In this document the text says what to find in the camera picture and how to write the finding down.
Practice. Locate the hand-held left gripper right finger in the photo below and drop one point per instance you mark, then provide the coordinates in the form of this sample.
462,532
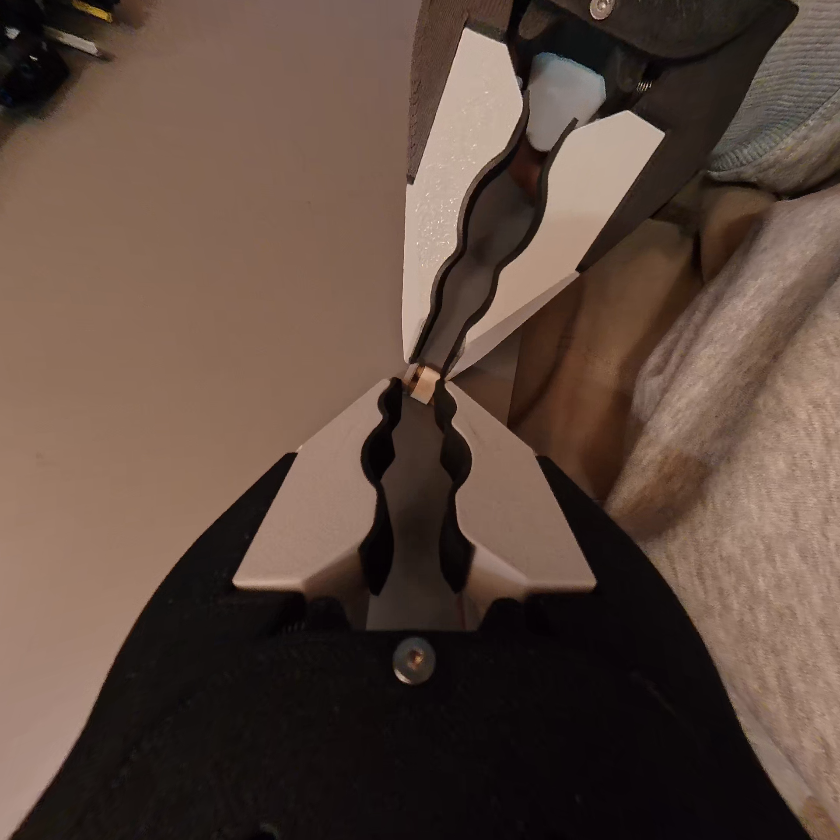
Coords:
518,518

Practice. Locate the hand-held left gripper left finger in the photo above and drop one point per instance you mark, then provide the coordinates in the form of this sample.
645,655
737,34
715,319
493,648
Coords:
308,518

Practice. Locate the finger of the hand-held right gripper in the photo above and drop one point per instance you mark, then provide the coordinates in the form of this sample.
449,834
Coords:
590,197
453,164

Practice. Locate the small white lego piece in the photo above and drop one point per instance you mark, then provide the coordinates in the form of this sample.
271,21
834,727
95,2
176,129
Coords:
423,384

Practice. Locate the person's beige pants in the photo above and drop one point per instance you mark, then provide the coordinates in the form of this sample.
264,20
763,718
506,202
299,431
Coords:
590,341

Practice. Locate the person's grey sweatshirt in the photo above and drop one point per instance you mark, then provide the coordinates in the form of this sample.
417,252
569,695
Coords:
741,426

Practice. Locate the person's right forearm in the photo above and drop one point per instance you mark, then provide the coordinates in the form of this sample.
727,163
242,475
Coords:
781,98

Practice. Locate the dark clutter pile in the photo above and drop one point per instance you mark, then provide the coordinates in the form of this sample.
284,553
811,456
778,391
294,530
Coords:
33,72

